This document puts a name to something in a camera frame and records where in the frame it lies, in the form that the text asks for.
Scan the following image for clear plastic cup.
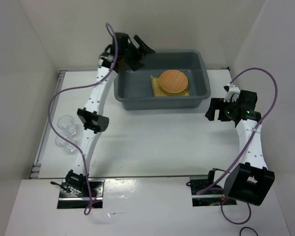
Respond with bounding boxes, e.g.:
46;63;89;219
57;115;78;136
55;132;76;153

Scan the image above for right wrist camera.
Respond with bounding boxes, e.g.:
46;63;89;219
223;84;240;103

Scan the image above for square bamboo mat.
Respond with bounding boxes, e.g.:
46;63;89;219
150;76;190;97

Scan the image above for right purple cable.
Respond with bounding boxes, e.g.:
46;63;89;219
196;68;279;225

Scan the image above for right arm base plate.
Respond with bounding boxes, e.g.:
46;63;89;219
186;176;226;207

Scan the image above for purple cable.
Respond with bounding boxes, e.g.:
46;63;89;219
48;23;122;215
196;68;279;225

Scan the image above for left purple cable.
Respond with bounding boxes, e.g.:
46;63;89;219
48;23;122;215

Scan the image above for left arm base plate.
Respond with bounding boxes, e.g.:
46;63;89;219
57;179;105;209

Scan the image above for orange round woven coaster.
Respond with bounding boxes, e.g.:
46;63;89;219
159;70;189;92

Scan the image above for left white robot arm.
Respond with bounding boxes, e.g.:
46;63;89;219
65;32;155;197

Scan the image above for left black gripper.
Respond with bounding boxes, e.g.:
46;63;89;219
121;35;154;71

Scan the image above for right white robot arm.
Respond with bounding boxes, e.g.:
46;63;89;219
205;90;275;206

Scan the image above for grey plastic bin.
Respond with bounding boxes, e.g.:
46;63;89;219
114;49;211;110

